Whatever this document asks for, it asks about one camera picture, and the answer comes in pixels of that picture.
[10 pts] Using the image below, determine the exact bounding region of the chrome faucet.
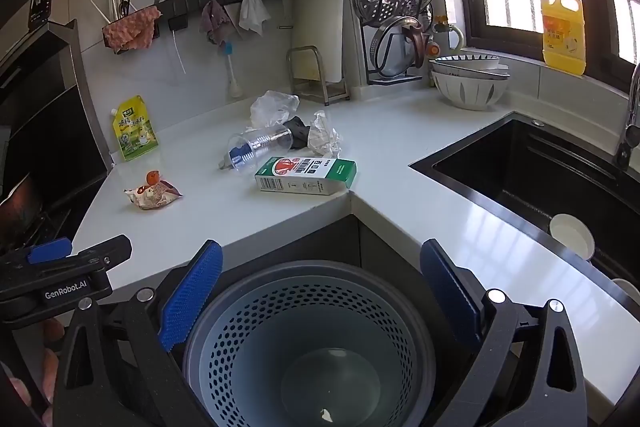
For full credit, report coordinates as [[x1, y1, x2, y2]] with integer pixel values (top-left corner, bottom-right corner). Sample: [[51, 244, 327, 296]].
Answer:
[[614, 62, 640, 170]]

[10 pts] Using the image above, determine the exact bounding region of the white paper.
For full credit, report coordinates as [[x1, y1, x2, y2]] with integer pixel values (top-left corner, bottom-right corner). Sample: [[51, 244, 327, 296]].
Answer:
[[306, 110, 343, 158]]

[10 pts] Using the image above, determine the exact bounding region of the purple cloth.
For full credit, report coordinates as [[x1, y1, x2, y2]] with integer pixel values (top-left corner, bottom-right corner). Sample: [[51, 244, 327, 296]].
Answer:
[[200, 0, 233, 48]]

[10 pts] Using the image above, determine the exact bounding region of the pink cloth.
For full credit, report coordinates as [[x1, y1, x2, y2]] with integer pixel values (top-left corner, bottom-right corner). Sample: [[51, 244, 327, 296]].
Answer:
[[102, 6, 162, 54]]

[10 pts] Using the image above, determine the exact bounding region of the clear plastic cup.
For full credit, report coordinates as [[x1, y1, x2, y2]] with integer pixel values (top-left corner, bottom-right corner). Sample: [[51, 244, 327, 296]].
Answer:
[[227, 123, 293, 170]]

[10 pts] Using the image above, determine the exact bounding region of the dark wok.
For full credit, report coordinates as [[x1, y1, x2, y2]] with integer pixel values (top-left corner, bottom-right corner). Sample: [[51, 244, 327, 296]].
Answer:
[[0, 174, 46, 253]]

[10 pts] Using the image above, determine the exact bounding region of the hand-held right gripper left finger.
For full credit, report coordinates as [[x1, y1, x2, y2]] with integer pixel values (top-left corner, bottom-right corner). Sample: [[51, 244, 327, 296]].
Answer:
[[52, 239, 223, 427]]

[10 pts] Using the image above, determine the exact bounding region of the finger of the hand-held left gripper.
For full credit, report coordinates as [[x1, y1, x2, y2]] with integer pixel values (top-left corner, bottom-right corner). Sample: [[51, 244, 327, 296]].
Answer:
[[0, 234, 133, 309], [27, 238, 73, 264]]

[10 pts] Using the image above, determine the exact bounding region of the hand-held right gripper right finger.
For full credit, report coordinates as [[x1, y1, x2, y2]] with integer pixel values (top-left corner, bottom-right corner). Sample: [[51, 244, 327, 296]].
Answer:
[[420, 238, 588, 427]]

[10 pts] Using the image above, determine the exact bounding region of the black integrated stove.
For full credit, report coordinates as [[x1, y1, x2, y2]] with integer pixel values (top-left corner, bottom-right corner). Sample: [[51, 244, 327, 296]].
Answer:
[[0, 19, 113, 258]]

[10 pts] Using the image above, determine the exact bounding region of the black sink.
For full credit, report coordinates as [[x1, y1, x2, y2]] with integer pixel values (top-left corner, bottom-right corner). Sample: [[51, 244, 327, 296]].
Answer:
[[409, 112, 640, 288]]

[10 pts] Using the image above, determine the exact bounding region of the person's left hand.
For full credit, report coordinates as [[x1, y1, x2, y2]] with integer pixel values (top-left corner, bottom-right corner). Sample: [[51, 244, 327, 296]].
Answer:
[[7, 318, 67, 427]]

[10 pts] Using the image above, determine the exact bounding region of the black lid rack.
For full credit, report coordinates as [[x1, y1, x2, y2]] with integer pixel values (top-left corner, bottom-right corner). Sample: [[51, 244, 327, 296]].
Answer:
[[350, 0, 436, 86]]

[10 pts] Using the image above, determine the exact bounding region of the glass pot lid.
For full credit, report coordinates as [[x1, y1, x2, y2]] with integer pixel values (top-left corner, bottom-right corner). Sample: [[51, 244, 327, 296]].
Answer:
[[371, 18, 431, 78]]

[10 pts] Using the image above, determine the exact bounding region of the steel cutting board rack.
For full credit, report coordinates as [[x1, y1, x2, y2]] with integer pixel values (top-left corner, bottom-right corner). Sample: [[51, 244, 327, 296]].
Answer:
[[286, 46, 352, 108]]

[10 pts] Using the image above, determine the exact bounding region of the white colander bowl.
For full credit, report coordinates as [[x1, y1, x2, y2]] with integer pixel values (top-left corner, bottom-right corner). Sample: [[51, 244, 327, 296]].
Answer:
[[431, 71, 511, 110]]

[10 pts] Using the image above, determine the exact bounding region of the blue white bottle brush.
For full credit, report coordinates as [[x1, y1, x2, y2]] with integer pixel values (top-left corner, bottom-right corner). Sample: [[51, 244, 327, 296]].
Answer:
[[220, 42, 244, 100]]

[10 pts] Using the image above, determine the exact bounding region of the grey perforated waste basket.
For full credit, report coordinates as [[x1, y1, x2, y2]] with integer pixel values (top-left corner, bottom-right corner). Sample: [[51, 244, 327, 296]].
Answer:
[[182, 261, 442, 427]]

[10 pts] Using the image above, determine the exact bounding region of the dark grey cloth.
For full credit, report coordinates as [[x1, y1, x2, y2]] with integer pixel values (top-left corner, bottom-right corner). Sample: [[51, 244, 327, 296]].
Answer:
[[285, 116, 313, 151]]

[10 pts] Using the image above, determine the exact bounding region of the green white carton box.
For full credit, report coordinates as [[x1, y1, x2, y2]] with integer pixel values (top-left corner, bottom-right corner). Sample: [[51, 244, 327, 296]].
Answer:
[[254, 156, 357, 196]]

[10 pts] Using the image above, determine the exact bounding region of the green hose with yellow valve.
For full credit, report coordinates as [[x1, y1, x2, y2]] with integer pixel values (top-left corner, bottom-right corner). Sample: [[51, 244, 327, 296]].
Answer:
[[434, 16, 467, 54]]

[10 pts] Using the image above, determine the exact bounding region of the yellow green spout pouch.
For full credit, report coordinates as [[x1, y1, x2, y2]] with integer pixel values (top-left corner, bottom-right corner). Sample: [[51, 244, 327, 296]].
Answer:
[[110, 95, 160, 162]]

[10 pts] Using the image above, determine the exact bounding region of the printed snack wrapper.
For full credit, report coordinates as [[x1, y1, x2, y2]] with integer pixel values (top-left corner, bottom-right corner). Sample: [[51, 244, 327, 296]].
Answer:
[[124, 181, 182, 210]]

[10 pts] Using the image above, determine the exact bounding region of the yellow detergent bottle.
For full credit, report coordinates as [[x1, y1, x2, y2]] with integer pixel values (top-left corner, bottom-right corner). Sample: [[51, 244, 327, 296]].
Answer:
[[541, 0, 587, 75]]

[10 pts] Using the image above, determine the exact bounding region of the white plastic bag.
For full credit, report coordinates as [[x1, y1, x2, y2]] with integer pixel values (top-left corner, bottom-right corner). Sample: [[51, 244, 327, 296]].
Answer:
[[250, 90, 300, 128]]

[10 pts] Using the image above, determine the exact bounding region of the black wall panel device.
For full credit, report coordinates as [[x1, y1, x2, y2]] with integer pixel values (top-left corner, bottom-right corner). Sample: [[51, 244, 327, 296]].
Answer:
[[27, 0, 55, 32]]

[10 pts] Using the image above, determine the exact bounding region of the white cloth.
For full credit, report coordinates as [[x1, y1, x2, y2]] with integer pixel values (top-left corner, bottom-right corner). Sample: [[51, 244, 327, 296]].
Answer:
[[238, 0, 272, 34]]

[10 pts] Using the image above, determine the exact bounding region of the blue patterned bowl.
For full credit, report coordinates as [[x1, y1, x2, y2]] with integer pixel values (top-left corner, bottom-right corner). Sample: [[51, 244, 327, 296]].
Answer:
[[434, 55, 501, 72]]

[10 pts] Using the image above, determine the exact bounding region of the white plate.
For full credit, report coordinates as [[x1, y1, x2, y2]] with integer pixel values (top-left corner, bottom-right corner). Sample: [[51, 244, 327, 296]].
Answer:
[[432, 62, 510, 80]]

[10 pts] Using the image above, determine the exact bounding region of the bundle of white chopsticks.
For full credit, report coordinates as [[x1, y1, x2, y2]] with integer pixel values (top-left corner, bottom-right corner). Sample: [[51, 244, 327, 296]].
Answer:
[[90, 0, 132, 25]]

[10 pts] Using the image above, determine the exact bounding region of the white cutting board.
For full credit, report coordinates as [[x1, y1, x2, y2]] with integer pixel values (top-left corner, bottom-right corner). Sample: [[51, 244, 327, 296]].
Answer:
[[291, 0, 358, 88]]

